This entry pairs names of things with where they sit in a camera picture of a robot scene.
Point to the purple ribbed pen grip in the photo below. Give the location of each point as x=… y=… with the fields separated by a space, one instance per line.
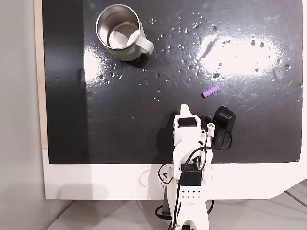
x=211 y=91

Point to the black table mat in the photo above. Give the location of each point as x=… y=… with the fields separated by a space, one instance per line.
x=144 y=115

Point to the pale green steel mug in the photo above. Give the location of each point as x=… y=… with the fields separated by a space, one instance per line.
x=120 y=33

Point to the black camera box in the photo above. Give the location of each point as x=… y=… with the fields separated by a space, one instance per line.
x=223 y=127

